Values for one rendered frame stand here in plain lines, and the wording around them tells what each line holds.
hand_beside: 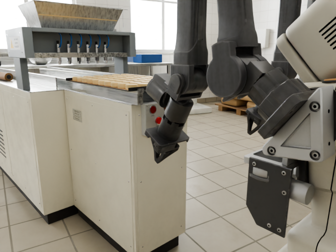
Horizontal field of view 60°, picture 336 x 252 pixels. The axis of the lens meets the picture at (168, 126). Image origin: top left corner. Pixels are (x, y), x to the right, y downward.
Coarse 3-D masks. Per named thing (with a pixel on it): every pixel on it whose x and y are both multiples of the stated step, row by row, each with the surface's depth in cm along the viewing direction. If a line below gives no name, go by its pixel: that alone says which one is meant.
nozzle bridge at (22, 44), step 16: (16, 32) 157; (32, 32) 162; (48, 32) 165; (64, 32) 165; (80, 32) 171; (96, 32) 178; (112, 32) 185; (128, 32) 193; (16, 48) 162; (32, 48) 155; (48, 48) 169; (64, 48) 175; (80, 48) 182; (112, 48) 197; (128, 48) 197; (16, 64) 167; (16, 80) 172
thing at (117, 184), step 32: (64, 96) 171; (96, 96) 142; (96, 128) 147; (128, 128) 125; (96, 160) 153; (128, 160) 129; (96, 192) 160; (128, 192) 134; (160, 192) 142; (96, 224) 167; (128, 224) 139; (160, 224) 146
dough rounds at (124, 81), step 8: (72, 80) 157; (80, 80) 152; (88, 80) 144; (96, 80) 139; (104, 80) 136; (112, 80) 139; (120, 80) 136; (128, 80) 139; (136, 80) 136; (144, 80) 140; (120, 88) 123
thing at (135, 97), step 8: (64, 80) 170; (64, 88) 172; (72, 88) 163; (80, 88) 156; (88, 88) 149; (96, 88) 143; (104, 88) 137; (104, 96) 138; (112, 96) 133; (120, 96) 128; (128, 96) 123; (136, 96) 119; (136, 104) 120
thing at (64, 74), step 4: (40, 68) 278; (44, 68) 272; (40, 72) 280; (44, 72) 272; (48, 72) 265; (52, 72) 257; (56, 72) 251; (60, 72) 244; (64, 72) 238; (68, 72) 232; (72, 72) 227; (76, 72) 222; (80, 72) 220; (60, 76) 246; (64, 76) 240; (68, 76) 234; (72, 76) 228
